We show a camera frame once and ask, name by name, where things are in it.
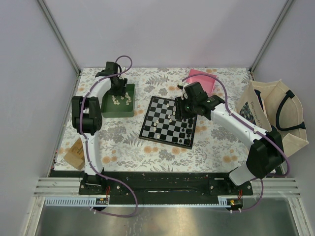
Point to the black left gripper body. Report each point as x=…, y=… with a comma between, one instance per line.
x=119, y=88

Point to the black white chess board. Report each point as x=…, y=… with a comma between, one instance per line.
x=160, y=125

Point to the cream canvas tote bag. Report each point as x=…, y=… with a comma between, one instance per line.
x=274, y=105

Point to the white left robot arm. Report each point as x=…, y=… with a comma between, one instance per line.
x=87, y=120

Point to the brown cardboard box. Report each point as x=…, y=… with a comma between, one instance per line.
x=75, y=155

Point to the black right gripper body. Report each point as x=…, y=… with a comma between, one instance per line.
x=185, y=108

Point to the green plastic tray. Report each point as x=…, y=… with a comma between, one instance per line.
x=118, y=106

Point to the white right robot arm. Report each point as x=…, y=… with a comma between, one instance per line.
x=266, y=150

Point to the pink plastic tray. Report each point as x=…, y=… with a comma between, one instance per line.
x=207, y=83

